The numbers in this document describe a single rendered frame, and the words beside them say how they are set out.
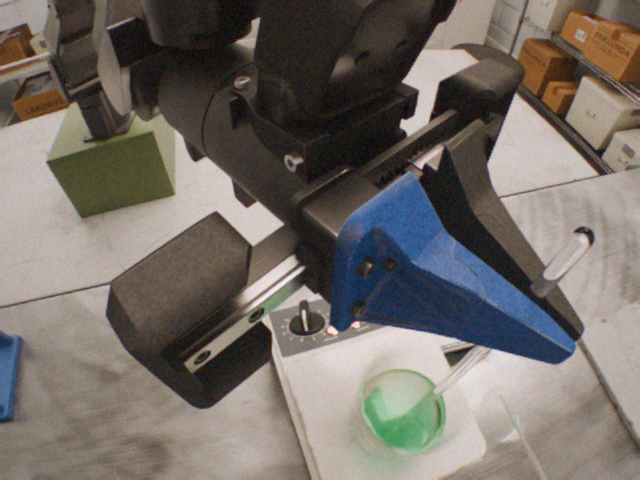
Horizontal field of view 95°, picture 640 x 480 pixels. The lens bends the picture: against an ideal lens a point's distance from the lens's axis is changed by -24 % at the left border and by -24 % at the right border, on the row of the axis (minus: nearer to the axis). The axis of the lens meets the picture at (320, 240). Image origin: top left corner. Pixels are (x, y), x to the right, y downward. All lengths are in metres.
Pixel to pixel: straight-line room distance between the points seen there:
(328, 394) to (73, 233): 0.42
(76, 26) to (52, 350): 0.35
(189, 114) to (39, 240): 0.46
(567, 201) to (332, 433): 0.50
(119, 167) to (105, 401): 0.28
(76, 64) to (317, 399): 0.38
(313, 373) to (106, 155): 0.36
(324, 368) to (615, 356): 0.35
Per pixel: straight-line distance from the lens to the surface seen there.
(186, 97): 0.17
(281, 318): 0.36
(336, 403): 0.28
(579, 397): 0.46
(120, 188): 0.53
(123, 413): 0.41
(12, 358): 0.50
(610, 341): 0.50
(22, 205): 0.69
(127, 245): 0.51
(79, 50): 0.42
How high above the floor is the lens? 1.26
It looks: 52 degrees down
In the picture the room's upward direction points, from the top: 1 degrees clockwise
